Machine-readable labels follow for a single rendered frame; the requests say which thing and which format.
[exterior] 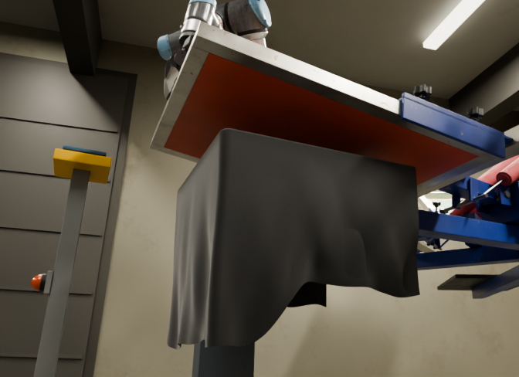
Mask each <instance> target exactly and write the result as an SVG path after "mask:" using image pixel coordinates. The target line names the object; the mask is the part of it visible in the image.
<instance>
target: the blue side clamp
mask: <svg viewBox="0 0 519 377"><path fill-rule="evenodd" d="M398 100H399V101H401V102H402V109H401V119H402V120H404V121H407V122H409V123H411V124H414V125H417V126H419V127H423V128H425V129H427V130H429V131H432V132H435V133H437V134H441V135H442V136H445V137H447V138H451V139H453V140H455V141H458V142H460V143H463V144H466V145H469V146H470V147H473V148H476V149H478V150H481V151H484V152H486V153H488V154H491V155H494V156H497V157H498V158H506V155H505V141H504V133H503V132H501V131H498V130H495V129H493V128H492V127H488V126H486V125H484V124H481V123H479V122H476V121H473V120H471V119H469V118H467V117H464V116H462V115H459V114H456V113H454V112H452V111H450V110H447V109H445V108H442V107H439V106H437V105H435V104H432V103H430V102H428V101H425V100H423V99H420V98H418V97H415V96H413V95H411V94H409V93H406V92H404V93H403V94H402V97H401V98H400V99H398Z"/></svg>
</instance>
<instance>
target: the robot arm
mask: <svg viewBox="0 0 519 377"><path fill-rule="evenodd" d="M200 21H202V22H205V23H208V24H209V25H213V26H215V27H217V28H220V29H223V30H225V31H227V32H231V33H232V34H237V35H238V36H240V37H243V38H244V39H248V40H249V41H252V42H255V43H257V44H260V45H261V46H265V47H266V42H265V37H266V35H267V33H268V31H267V28H269V27H270V26H271V18H270V12H269V9H268V7H267V5H266V3H265V1H264V0H236V1H233V2H226V3H223V4H221V5H218V6H216V0H190V2H189V3H188V10H187V12H186V16H185V21H184V23H183V25H180V29H181V30H179V31H177V32H175V33H173V34H170V35H168V34H167V35H166V36H161V37H160V38H159V39H158V51H159V53H160V55H161V57H162V58H163V59H165V60H168V61H167V63H166V66H165V81H164V94H165V99H166V100H168V98H169V96H170V94H171V88H172V87H173V86H174V82H175V81H176V79H177V77H178V74H179V72H180V69H181V66H182V64H183V62H184V60H185V57H186V55H187V52H188V49H189V47H190V45H191V43H192V40H193V38H194V35H195V33H196V30H197V28H198V25H199V23H200Z"/></svg>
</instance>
